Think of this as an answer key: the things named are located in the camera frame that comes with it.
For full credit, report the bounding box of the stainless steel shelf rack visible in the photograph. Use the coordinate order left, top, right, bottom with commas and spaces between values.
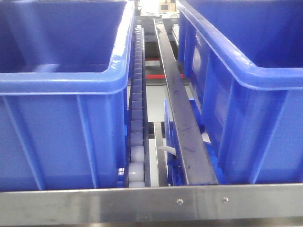
0, 183, 303, 226

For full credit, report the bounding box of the white roller conveyor track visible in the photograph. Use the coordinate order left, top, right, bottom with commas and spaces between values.
128, 25, 145, 188

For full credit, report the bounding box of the blue plastic bin left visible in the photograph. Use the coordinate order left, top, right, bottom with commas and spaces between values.
0, 0, 134, 192

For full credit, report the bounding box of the blue plastic bin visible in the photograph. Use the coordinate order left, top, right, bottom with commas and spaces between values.
179, 0, 303, 184
0, 0, 134, 192

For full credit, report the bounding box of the blue plastic bin middle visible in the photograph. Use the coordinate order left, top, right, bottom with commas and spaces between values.
179, 0, 303, 184

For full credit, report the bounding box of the dark steel divider rail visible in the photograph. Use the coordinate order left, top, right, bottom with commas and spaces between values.
153, 19, 218, 185

